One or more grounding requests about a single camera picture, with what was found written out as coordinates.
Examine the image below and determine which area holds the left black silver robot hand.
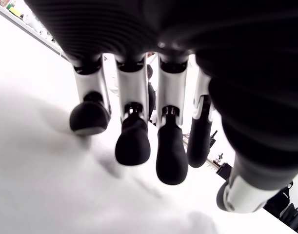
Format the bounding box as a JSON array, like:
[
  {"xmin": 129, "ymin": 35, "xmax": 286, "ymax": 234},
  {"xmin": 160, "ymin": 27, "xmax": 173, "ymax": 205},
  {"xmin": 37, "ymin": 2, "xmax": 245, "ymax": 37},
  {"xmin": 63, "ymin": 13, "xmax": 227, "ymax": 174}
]
[{"xmin": 24, "ymin": 0, "xmax": 298, "ymax": 214}]

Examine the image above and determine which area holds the person in dark clothes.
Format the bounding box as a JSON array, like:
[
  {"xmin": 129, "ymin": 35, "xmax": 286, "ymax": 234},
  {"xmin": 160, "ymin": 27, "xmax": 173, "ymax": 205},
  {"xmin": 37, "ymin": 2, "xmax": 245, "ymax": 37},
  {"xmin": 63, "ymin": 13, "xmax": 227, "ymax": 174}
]
[{"xmin": 146, "ymin": 51, "xmax": 157, "ymax": 124}]

